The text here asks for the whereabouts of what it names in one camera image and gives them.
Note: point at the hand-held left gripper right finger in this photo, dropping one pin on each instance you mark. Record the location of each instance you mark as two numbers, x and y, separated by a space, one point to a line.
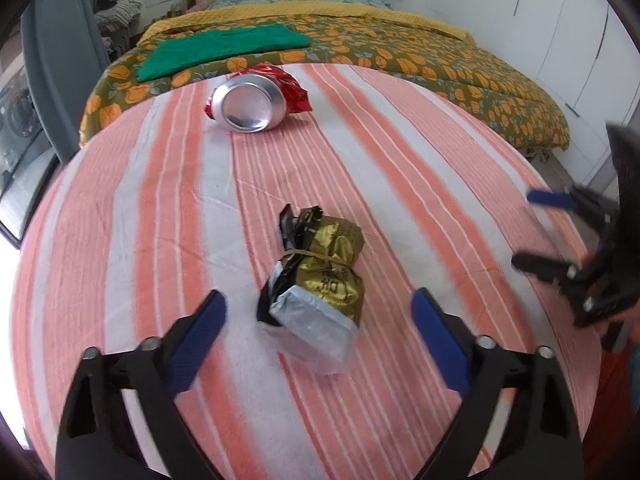
440 345

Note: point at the striped orange white tablecloth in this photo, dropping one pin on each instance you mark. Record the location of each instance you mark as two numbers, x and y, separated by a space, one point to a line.
150 235

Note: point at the yellow blanket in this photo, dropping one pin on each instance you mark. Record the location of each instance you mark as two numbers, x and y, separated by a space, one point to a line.
325 11

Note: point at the bed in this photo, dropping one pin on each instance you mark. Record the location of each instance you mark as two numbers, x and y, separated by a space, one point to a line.
542 153

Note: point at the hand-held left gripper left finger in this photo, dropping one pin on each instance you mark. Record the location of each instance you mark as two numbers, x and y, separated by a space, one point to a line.
195 340

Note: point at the gold coffee packet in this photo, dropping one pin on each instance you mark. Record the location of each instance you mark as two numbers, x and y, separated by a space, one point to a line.
330 280

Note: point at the white wardrobe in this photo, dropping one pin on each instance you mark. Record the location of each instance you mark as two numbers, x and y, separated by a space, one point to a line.
550 35

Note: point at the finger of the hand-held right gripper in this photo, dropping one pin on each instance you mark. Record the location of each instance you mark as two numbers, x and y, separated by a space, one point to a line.
550 197
540 262

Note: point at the crushed red drink can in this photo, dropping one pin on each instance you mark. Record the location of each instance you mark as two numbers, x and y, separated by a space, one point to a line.
250 105

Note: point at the orange print green quilt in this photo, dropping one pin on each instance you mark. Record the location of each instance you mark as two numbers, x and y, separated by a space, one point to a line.
450 75

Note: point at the pile of clothes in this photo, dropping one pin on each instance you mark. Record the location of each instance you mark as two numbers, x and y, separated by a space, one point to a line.
117 12

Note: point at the green towel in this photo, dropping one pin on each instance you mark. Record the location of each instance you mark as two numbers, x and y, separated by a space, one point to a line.
220 47

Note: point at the blue grey curtain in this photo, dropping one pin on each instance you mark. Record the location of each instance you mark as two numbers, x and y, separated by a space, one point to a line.
65 60

